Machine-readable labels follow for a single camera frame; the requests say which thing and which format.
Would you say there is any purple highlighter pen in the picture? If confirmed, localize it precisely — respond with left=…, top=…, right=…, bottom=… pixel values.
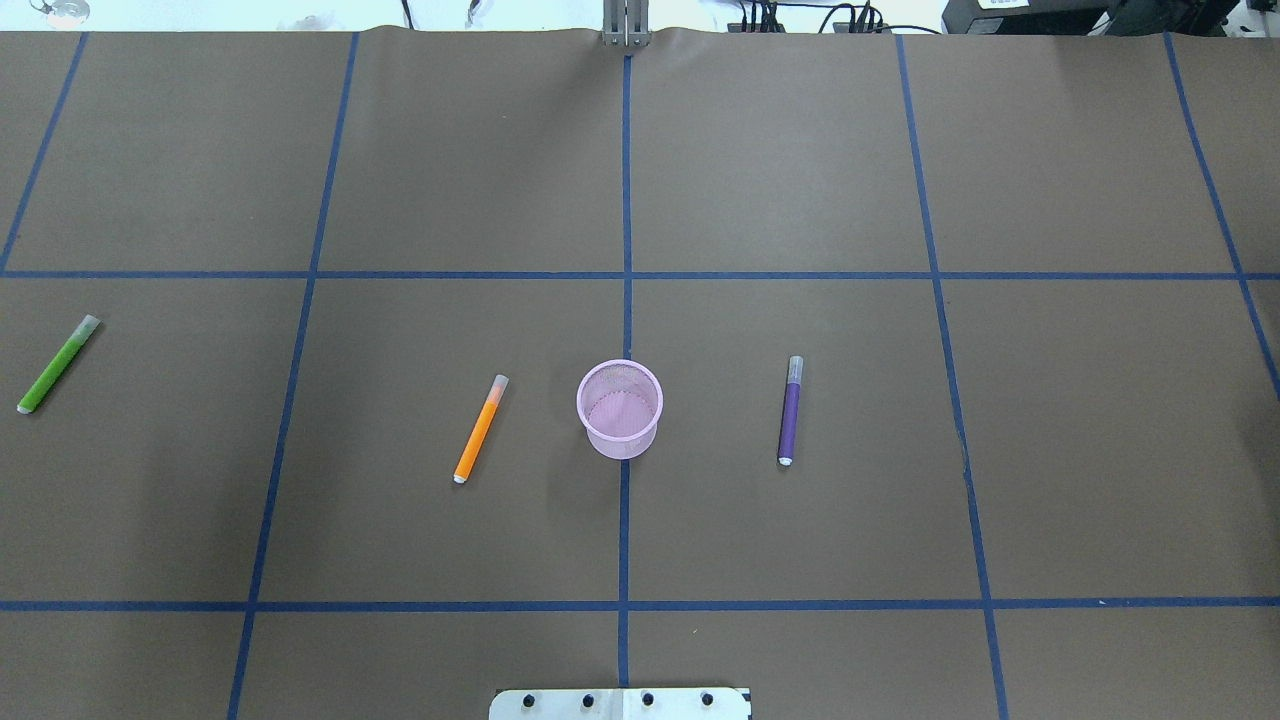
left=776, top=355, right=804, bottom=468

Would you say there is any aluminium frame post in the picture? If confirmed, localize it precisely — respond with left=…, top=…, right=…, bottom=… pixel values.
left=602, top=0, right=652, bottom=49

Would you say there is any orange highlighter pen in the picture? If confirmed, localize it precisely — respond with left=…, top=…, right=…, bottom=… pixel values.
left=452, top=374, right=509, bottom=486

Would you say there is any pink mesh pen holder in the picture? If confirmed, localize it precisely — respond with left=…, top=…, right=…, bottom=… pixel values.
left=575, top=359, right=664, bottom=461

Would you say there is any green highlighter pen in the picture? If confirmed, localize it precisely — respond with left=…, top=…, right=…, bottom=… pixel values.
left=15, top=315, right=101, bottom=415

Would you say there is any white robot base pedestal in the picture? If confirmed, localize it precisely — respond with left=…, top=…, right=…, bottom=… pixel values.
left=488, top=687, right=753, bottom=719

